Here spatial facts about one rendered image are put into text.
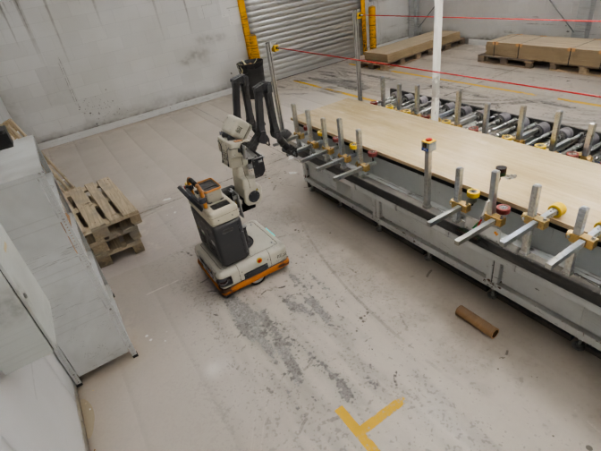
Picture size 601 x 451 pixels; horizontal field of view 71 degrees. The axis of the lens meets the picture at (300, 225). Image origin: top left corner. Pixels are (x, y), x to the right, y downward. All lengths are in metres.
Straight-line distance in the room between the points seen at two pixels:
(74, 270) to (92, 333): 0.52
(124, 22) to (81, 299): 6.79
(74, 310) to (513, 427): 2.77
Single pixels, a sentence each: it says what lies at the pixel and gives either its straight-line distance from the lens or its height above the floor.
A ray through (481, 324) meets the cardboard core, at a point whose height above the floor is 0.07.
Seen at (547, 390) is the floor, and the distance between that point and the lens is 3.05.
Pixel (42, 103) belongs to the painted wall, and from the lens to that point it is 9.14.
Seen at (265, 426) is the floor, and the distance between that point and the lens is 2.83.
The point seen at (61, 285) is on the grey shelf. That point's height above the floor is 0.82.
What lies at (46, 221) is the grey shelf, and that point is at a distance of 2.87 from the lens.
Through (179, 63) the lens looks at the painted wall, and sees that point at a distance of 9.49.
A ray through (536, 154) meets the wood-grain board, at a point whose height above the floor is 0.90.
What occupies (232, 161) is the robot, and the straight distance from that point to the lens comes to 3.39.
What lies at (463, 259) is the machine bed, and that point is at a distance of 3.53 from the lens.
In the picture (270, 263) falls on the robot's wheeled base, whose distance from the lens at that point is 3.67.
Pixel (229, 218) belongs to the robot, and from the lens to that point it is 3.33.
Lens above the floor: 2.35
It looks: 32 degrees down
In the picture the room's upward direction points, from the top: 9 degrees counter-clockwise
